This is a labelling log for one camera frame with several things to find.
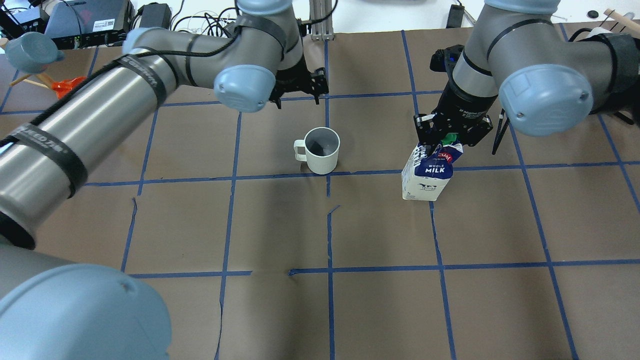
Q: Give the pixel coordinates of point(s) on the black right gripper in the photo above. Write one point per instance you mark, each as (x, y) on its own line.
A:
(463, 107)

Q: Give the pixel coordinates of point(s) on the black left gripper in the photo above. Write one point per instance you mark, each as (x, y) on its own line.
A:
(298, 81)

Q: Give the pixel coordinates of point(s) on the blue white milk carton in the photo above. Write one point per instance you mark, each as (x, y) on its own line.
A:
(428, 170)

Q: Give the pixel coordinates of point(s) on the white ribbed mug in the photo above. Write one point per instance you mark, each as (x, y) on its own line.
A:
(319, 149)

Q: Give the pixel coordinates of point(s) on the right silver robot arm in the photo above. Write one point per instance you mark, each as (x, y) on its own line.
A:
(471, 73)

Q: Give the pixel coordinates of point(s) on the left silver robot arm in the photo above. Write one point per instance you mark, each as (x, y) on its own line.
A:
(57, 309)

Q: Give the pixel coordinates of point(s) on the orange cup on stand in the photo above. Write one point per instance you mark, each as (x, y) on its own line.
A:
(63, 87)

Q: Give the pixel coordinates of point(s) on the grey blue cup on stand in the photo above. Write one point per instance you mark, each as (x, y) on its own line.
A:
(33, 53)

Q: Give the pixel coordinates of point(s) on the black power adapter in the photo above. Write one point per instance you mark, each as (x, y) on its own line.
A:
(455, 16)

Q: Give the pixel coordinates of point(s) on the black electronics box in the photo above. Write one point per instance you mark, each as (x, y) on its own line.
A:
(71, 24)

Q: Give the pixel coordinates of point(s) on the black wire mug rack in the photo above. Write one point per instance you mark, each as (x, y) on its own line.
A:
(548, 85)

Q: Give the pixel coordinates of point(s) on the aluminium frame post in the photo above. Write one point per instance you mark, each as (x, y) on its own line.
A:
(321, 23)

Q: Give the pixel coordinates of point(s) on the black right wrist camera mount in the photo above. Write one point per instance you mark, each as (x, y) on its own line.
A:
(444, 60)

